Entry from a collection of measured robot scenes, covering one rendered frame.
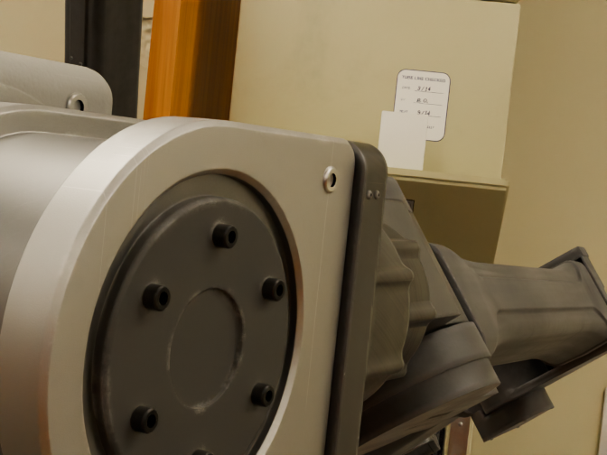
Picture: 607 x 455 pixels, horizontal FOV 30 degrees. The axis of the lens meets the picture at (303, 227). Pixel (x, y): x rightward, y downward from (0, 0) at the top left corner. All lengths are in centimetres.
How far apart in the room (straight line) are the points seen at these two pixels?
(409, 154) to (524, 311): 62
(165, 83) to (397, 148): 26
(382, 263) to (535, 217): 137
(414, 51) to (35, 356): 109
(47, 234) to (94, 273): 1
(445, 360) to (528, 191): 130
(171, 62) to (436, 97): 30
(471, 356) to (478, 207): 75
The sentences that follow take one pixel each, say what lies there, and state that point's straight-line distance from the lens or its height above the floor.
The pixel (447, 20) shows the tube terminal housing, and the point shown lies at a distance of 132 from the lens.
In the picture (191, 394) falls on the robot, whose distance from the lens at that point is 30.
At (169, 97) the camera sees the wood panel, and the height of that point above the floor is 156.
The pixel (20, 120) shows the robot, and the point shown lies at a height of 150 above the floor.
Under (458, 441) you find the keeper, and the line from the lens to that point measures 135.
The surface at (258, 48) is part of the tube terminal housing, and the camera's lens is 133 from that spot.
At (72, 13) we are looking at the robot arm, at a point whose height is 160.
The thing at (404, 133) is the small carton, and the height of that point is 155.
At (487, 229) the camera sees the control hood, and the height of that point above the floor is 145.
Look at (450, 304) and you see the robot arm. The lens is 46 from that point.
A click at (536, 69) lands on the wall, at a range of 176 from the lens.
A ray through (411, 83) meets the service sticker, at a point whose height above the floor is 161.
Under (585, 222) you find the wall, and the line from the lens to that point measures 176.
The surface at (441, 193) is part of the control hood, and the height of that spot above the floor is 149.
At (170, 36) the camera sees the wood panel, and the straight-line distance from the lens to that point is 126.
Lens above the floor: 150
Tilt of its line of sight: 3 degrees down
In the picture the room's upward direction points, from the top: 6 degrees clockwise
